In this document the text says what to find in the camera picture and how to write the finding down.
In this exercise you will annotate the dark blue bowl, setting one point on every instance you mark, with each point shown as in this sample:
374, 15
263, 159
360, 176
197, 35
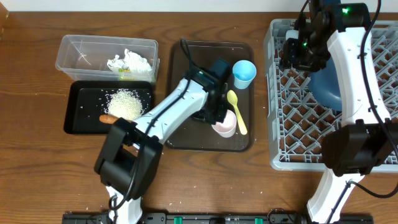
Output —
325, 88

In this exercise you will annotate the yellow plastic spoon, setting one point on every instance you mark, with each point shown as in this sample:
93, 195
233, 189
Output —
233, 100

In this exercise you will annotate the orange carrot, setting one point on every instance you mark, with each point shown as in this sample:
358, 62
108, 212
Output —
108, 119

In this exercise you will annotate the grey dishwasher rack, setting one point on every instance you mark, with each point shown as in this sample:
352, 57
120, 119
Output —
296, 122

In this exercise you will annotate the green snack wrapper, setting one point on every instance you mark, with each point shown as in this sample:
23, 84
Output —
123, 70

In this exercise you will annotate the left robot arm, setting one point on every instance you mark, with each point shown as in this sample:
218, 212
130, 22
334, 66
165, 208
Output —
129, 158

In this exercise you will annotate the pile of white rice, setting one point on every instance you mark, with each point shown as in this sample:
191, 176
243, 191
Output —
124, 103

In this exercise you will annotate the white small bowl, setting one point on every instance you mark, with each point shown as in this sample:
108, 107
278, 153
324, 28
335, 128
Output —
292, 34

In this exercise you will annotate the black waste tray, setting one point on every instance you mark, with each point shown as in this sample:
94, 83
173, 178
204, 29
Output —
88, 100

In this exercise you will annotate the white napkin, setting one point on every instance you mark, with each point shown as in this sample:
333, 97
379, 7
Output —
131, 60

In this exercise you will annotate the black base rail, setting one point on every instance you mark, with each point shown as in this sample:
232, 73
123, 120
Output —
275, 216

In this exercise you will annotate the clear plastic waste bin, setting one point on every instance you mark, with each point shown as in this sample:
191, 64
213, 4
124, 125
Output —
84, 57

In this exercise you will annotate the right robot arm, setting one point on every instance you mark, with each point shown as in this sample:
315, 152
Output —
367, 136

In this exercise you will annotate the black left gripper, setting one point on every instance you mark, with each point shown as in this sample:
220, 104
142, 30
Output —
200, 116

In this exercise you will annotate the pink cup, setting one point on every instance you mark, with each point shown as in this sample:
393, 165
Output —
227, 128

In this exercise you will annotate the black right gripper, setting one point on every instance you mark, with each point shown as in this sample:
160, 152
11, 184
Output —
289, 56

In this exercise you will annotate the light blue cup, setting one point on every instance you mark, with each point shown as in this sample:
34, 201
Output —
244, 73

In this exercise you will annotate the dark brown serving tray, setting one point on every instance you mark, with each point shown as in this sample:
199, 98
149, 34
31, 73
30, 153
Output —
196, 135

